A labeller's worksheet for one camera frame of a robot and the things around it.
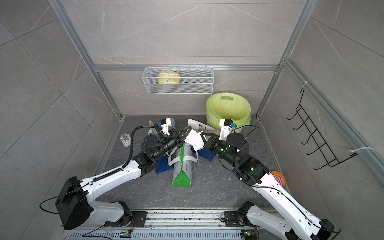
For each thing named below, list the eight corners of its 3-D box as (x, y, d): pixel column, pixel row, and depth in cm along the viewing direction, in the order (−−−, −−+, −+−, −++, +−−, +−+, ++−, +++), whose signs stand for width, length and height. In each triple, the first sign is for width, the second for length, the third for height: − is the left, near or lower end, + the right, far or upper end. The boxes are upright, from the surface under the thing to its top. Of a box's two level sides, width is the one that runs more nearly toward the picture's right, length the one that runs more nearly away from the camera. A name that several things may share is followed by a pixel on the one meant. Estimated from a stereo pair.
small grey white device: (125, 148, 103) (123, 146, 101) (120, 138, 109) (118, 136, 107) (134, 143, 106) (133, 142, 104) (128, 133, 111) (127, 131, 110)
